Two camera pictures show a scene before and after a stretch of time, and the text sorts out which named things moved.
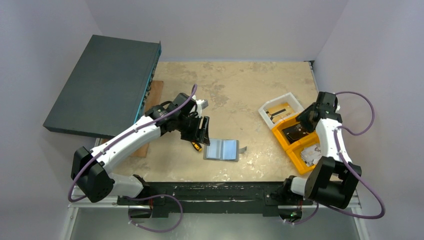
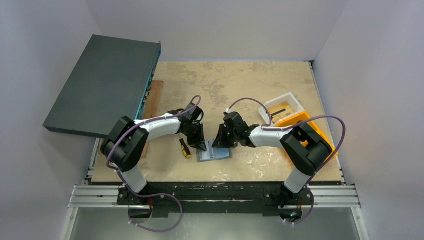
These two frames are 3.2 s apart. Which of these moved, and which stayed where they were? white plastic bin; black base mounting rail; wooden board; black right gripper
Moved: black right gripper
Stayed: wooden board; black base mounting rail; white plastic bin
